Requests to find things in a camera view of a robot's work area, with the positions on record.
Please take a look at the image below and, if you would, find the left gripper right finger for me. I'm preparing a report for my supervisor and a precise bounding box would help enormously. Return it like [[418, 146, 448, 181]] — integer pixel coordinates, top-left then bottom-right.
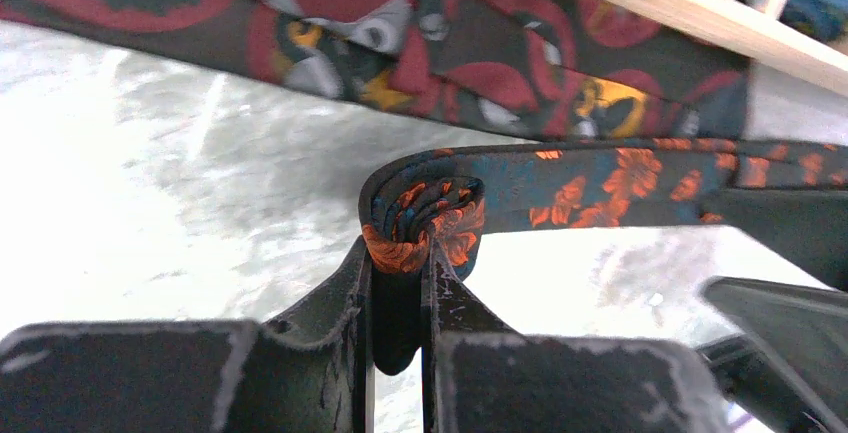
[[421, 246, 729, 432]]

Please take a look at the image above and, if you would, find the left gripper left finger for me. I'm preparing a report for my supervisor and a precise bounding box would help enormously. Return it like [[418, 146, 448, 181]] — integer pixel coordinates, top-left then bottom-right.
[[1, 241, 374, 433]]

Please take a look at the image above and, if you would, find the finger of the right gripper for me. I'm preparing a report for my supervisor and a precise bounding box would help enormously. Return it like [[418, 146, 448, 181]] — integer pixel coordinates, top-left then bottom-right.
[[703, 188, 847, 291], [699, 277, 847, 432]]

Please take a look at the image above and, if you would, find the orange floral dark tie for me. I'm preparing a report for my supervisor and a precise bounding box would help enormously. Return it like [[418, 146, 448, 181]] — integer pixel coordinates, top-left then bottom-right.
[[359, 138, 847, 375]]

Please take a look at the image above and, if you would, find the red patterned dark tie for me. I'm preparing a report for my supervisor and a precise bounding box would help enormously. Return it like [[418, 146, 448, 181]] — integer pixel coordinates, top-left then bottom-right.
[[1, 0, 750, 141]]

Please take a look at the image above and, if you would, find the wooden compartment tray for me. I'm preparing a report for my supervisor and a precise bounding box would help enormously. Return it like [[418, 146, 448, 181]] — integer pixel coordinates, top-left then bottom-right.
[[605, 0, 847, 95]]

